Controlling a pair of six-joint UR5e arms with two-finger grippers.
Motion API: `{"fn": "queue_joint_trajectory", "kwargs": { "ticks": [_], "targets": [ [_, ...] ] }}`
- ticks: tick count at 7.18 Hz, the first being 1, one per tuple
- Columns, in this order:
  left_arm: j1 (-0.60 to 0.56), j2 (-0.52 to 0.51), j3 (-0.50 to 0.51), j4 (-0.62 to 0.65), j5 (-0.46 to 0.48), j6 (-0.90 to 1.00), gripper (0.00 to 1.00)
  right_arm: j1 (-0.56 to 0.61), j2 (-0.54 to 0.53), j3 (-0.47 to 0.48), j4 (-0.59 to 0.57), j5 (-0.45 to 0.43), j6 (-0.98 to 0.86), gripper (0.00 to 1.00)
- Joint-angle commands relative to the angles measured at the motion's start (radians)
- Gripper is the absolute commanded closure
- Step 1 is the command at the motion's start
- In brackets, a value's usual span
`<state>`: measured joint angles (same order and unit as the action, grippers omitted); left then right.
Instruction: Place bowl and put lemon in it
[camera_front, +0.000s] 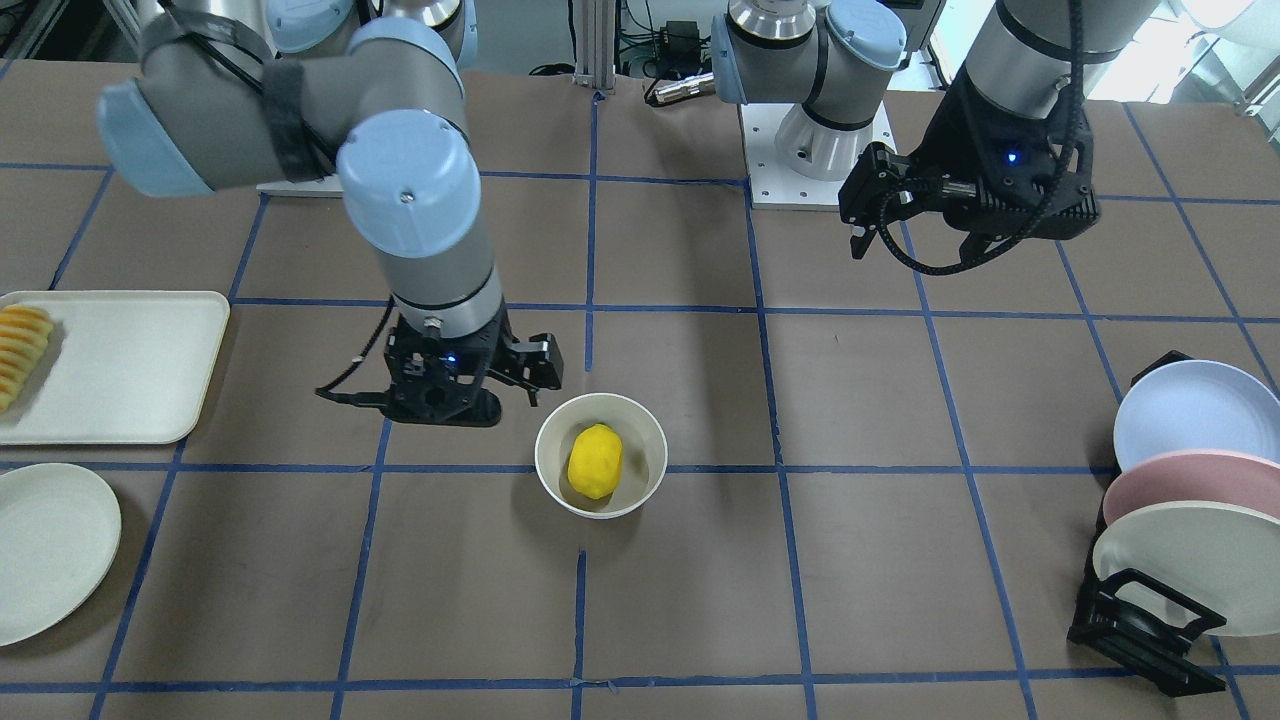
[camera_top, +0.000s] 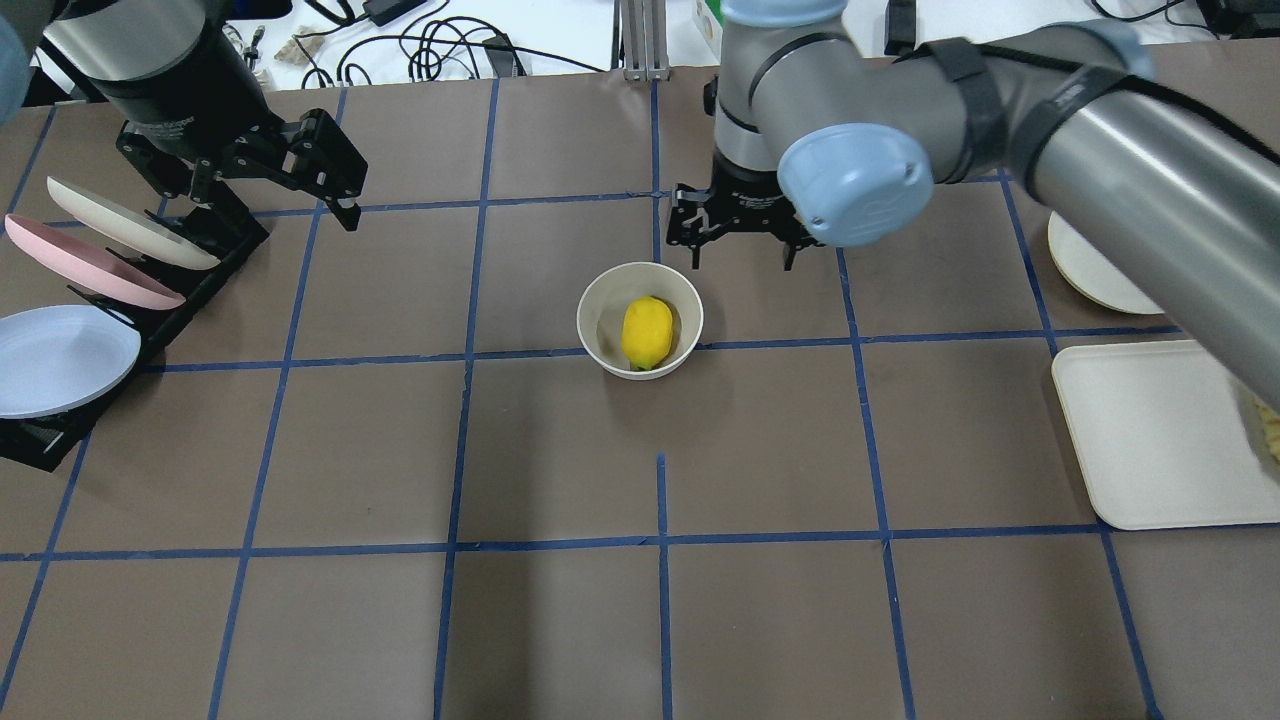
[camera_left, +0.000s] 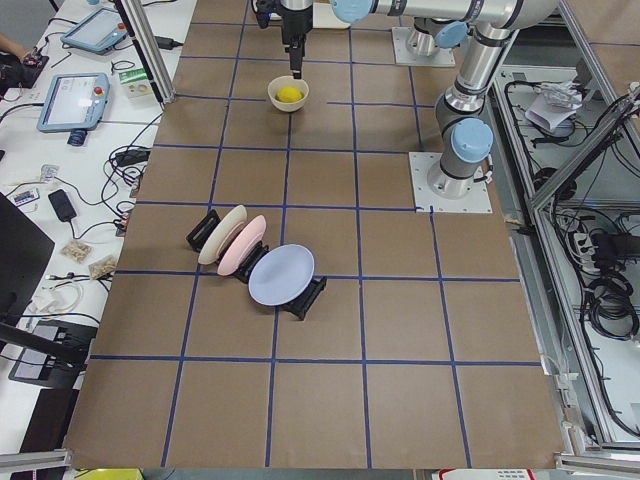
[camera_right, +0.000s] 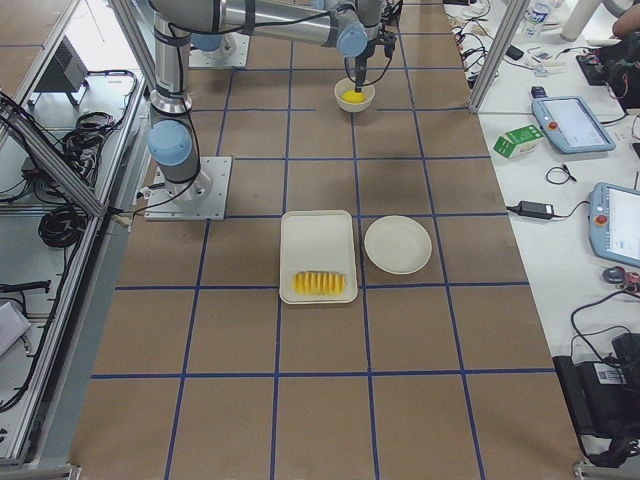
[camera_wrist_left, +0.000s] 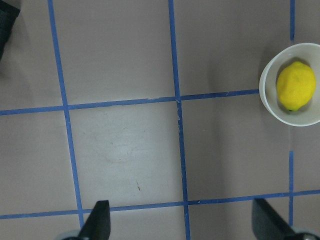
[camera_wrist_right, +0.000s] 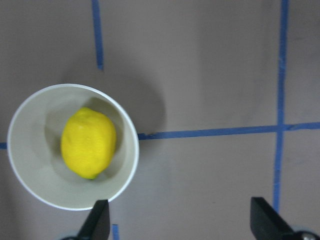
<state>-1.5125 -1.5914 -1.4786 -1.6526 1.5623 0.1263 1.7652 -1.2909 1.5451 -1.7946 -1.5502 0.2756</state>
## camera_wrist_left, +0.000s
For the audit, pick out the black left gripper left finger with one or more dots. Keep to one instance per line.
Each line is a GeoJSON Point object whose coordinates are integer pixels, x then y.
{"type": "Point", "coordinates": [98, 224]}

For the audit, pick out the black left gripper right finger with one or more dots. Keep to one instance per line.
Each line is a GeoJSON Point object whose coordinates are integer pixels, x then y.
{"type": "Point", "coordinates": [267, 224]}

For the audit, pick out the yellow lemon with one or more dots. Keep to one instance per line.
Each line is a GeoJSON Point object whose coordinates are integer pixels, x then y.
{"type": "Point", "coordinates": [296, 85]}

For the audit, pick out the white ceramic bowl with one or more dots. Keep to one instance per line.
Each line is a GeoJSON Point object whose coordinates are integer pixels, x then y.
{"type": "Point", "coordinates": [307, 115]}

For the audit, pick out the black plate rack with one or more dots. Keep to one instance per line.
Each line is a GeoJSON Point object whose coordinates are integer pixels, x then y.
{"type": "Point", "coordinates": [8, 16]}

